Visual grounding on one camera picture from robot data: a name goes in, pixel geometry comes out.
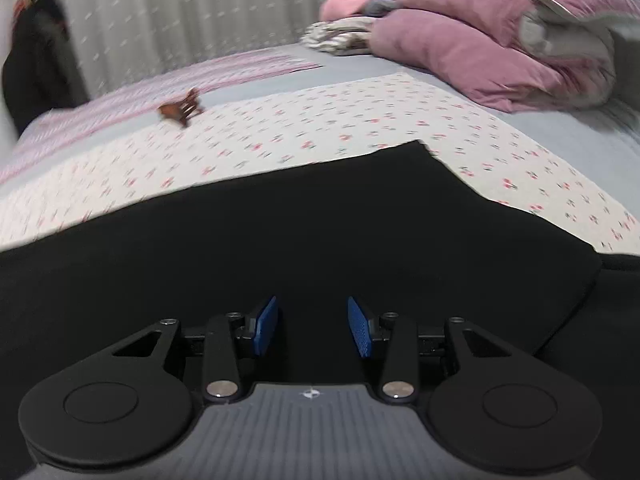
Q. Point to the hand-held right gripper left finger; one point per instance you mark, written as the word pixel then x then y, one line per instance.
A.
pixel 265 327

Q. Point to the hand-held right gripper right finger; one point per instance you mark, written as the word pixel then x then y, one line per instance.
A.
pixel 360 330

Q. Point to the black pants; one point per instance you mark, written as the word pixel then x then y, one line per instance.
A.
pixel 310 230

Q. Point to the cherry print sheet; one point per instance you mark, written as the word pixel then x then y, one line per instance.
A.
pixel 325 120

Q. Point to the brown hair claw clip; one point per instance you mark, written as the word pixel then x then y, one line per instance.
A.
pixel 175 110

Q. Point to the bed with grey sheet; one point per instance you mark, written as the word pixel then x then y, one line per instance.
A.
pixel 360 67

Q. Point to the pink striped blanket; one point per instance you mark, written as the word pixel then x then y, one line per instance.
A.
pixel 125 100

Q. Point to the striped folded cloth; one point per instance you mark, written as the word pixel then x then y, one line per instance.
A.
pixel 340 32

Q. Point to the mauve and grey duvet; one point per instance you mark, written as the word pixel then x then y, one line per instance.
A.
pixel 450 40

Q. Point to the grey star print curtain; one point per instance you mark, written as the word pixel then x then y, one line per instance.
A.
pixel 175 10

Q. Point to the dark hanging clothes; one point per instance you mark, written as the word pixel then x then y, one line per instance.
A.
pixel 35 70

